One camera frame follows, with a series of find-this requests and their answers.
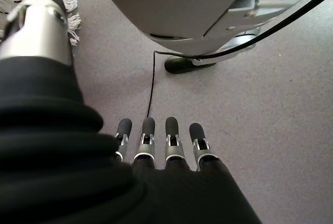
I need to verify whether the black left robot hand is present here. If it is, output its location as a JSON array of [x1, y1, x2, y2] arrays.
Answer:
[[0, 0, 262, 224]]

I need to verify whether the white frilled cloth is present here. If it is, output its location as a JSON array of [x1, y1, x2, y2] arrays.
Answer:
[[0, 0, 81, 46]]

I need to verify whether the thin black cable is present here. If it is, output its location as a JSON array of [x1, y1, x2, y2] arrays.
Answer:
[[146, 49, 199, 118]]

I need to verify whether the thick black cable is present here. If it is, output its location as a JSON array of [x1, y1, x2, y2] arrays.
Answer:
[[192, 0, 333, 61]]

